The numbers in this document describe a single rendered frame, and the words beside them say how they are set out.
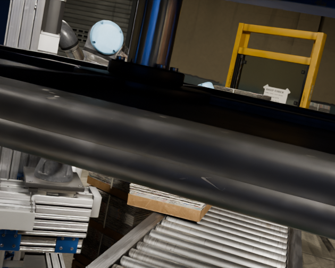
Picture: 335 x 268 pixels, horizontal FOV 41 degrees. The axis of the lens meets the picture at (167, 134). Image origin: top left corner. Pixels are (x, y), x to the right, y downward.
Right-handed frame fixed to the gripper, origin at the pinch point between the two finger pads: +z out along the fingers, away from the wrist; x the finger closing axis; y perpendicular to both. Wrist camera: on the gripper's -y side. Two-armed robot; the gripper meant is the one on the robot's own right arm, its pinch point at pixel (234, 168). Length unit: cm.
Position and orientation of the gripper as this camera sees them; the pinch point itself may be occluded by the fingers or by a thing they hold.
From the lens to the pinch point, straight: 178.3
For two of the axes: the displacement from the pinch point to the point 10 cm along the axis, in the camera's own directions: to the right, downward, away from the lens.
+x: -2.8, 0.8, -9.6
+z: 3.0, 9.5, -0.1
